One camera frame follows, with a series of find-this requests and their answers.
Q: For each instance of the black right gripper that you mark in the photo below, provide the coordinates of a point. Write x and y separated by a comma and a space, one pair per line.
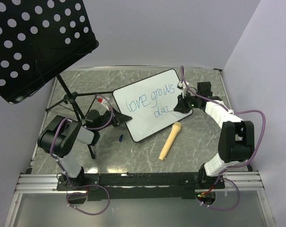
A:
183, 109

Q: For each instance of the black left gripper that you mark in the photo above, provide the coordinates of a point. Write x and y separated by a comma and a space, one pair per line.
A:
118, 118

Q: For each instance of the white whiteboard black frame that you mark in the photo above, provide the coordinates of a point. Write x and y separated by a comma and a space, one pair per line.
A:
148, 102

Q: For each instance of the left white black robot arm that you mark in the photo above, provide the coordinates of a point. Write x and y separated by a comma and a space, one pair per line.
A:
58, 138

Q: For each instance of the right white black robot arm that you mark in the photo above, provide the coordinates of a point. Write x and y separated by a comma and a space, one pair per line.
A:
236, 141

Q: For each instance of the beige toy microphone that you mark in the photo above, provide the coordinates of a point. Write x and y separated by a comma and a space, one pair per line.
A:
176, 127

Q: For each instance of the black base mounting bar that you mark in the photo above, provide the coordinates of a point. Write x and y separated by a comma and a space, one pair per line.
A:
140, 185

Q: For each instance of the black perforated music stand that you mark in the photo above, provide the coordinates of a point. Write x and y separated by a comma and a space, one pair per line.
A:
39, 39

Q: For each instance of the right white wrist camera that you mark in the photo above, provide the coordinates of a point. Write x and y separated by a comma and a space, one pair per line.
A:
181, 85

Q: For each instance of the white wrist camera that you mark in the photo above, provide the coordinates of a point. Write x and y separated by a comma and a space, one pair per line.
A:
104, 101
181, 85

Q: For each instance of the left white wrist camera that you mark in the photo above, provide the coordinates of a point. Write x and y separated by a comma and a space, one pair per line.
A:
104, 101

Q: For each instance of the aluminium rail frame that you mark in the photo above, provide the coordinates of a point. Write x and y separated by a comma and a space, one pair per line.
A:
236, 148

